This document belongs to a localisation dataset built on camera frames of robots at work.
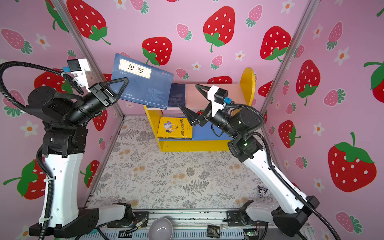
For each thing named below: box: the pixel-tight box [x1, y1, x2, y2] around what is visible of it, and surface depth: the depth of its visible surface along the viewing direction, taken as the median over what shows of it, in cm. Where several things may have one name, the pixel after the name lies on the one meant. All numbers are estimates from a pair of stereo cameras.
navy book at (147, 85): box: [110, 53, 174, 110], surface depth 48 cm
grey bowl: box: [148, 217, 173, 240], surface depth 71 cm
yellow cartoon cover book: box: [157, 117, 193, 140], surface depth 91 cm
